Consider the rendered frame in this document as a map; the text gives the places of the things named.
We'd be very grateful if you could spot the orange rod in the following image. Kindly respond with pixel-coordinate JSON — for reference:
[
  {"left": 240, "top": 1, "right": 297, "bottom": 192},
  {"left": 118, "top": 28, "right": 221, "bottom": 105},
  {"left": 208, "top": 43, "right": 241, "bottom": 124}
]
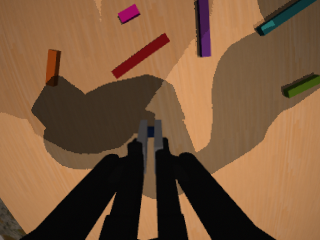
[{"left": 45, "top": 49, "right": 61, "bottom": 87}]

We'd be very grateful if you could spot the purple rod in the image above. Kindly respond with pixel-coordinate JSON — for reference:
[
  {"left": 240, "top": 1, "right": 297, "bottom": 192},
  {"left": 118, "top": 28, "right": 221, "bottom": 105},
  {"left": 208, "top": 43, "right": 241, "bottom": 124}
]
[{"left": 197, "top": 0, "right": 211, "bottom": 57}]

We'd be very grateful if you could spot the lime green rod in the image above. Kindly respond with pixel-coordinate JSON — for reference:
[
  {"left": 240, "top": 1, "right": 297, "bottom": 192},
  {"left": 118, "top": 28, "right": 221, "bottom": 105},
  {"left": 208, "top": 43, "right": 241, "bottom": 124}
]
[{"left": 283, "top": 74, "right": 320, "bottom": 98}]

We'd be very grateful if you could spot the short magenta block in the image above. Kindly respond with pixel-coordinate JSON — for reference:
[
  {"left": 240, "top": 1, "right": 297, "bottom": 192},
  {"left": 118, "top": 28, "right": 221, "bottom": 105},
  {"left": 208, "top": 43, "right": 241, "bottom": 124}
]
[{"left": 118, "top": 4, "right": 140, "bottom": 24}]

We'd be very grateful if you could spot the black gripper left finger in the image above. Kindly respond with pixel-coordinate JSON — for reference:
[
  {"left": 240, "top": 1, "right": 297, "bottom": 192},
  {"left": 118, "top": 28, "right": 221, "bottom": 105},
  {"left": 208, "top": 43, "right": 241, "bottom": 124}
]
[{"left": 19, "top": 120, "right": 148, "bottom": 240}]

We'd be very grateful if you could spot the turquoise rod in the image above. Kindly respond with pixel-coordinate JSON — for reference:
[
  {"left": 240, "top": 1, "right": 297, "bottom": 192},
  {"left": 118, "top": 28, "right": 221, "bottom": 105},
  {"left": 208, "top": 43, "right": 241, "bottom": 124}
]
[{"left": 256, "top": 0, "right": 317, "bottom": 36}]

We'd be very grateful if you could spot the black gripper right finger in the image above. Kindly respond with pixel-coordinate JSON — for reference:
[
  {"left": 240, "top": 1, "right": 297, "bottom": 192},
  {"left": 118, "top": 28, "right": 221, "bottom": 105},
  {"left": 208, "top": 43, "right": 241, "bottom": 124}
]
[{"left": 154, "top": 120, "right": 276, "bottom": 240}]

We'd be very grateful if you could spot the dark red rod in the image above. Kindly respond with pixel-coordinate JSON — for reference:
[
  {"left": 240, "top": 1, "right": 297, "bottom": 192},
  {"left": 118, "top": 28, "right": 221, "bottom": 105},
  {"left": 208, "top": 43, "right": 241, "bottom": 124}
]
[{"left": 111, "top": 33, "right": 170, "bottom": 79}]

